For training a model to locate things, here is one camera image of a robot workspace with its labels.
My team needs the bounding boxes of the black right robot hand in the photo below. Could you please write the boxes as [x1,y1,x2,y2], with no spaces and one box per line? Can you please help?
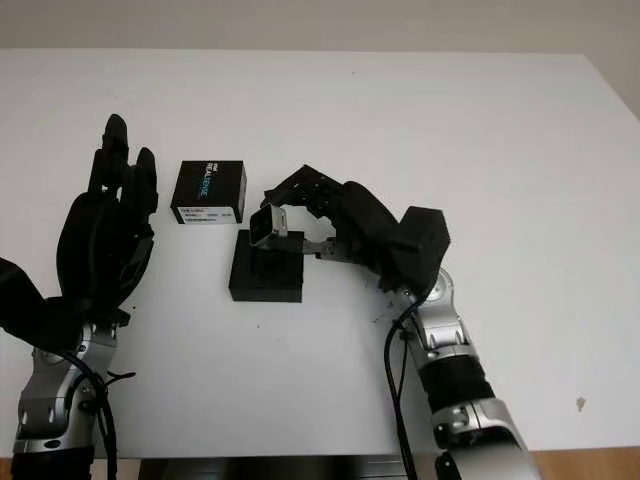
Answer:
[263,163,417,297]

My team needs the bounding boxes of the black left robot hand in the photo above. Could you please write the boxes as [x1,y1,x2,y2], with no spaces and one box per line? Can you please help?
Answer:
[55,113,160,322]

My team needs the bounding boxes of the small silver depth camera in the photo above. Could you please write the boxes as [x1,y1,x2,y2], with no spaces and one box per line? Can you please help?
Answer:
[248,203,290,250]

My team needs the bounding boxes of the black box base foam insert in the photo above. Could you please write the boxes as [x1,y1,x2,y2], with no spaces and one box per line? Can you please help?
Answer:
[228,229,306,304]

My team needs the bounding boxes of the black printed RealSense box lid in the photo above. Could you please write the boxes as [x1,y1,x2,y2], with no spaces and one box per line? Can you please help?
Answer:
[169,159,250,226]

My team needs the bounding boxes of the dark robot torso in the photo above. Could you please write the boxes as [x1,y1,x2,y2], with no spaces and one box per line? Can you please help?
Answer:
[137,454,431,480]

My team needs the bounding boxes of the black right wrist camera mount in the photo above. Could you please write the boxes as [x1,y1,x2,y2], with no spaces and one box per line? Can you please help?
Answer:
[389,204,451,302]

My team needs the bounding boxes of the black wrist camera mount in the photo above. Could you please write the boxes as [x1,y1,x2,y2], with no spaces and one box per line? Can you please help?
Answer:
[389,204,451,302]
[0,257,97,352]

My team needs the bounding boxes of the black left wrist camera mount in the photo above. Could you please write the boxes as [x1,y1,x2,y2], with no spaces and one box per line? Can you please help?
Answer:
[0,257,97,352]

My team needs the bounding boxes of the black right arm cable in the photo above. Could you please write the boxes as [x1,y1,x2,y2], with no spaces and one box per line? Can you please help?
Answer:
[383,294,427,480]

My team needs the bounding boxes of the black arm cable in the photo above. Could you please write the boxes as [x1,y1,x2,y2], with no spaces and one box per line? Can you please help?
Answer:
[49,349,137,480]
[383,294,427,480]

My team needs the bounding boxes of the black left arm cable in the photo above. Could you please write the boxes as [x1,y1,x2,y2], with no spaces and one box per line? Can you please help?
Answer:
[49,349,137,480]

